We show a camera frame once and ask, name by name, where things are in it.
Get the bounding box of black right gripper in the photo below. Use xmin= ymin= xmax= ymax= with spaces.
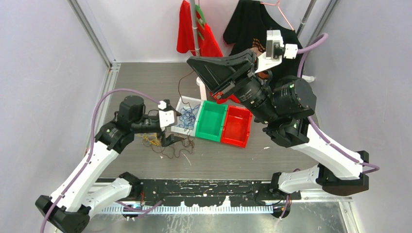
xmin=186 ymin=48 xmax=279 ymax=124

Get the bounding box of multicolour cable bundle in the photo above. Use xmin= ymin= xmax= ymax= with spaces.
xmin=137 ymin=132 xmax=196 ymax=160

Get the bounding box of blue cable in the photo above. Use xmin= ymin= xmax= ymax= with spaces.
xmin=178 ymin=102 xmax=202 ymax=133

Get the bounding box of brown cable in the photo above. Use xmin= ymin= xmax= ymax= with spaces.
xmin=178 ymin=69 xmax=196 ymax=107

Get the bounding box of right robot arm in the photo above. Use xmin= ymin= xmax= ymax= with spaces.
xmin=187 ymin=50 xmax=369 ymax=200

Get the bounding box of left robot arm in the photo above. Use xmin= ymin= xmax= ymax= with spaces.
xmin=35 ymin=95 xmax=179 ymax=233

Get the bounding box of metal clothes stand pole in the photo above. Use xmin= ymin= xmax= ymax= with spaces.
xmin=189 ymin=0 xmax=207 ymax=100

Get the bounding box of red t-shirt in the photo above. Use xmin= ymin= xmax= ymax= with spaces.
xmin=175 ymin=0 xmax=240 ymax=104

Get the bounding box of white plastic bin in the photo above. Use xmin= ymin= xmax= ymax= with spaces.
xmin=171 ymin=96 xmax=204 ymax=137

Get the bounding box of green plastic bin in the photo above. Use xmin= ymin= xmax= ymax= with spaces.
xmin=195 ymin=101 xmax=228 ymax=142

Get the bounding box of black printed t-shirt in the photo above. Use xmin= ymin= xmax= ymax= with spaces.
xmin=223 ymin=0 xmax=302 ymax=81

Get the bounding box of red plastic bin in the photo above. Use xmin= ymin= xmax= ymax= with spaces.
xmin=220 ymin=105 xmax=253 ymax=148

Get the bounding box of green clothes hanger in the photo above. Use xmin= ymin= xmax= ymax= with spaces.
xmin=195 ymin=4 xmax=206 ymax=41

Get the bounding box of pink clothes hanger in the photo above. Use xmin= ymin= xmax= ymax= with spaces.
xmin=260 ymin=0 xmax=295 ymax=31

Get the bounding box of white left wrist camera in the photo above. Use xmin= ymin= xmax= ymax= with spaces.
xmin=158 ymin=99 xmax=181 ymax=128

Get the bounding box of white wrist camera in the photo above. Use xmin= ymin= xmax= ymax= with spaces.
xmin=158 ymin=99 xmax=181 ymax=128
xmin=255 ymin=30 xmax=299 ymax=73

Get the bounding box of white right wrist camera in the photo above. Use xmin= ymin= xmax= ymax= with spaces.
xmin=255 ymin=30 xmax=299 ymax=73

